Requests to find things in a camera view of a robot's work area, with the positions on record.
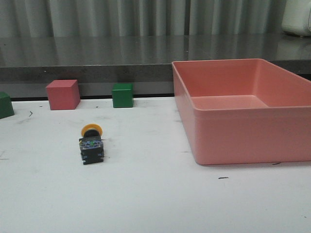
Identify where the pink cube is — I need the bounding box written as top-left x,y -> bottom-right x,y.
46,80 -> 80,110

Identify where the green cube far left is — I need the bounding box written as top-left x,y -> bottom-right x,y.
0,92 -> 15,119

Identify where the pink plastic bin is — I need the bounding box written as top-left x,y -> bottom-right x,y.
172,59 -> 311,165

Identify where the grey counter ledge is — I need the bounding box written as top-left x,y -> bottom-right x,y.
0,33 -> 311,84

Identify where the green cube near bin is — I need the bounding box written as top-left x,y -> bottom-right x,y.
112,83 -> 134,108

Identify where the yellow push button switch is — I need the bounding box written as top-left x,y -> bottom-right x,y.
79,123 -> 104,165

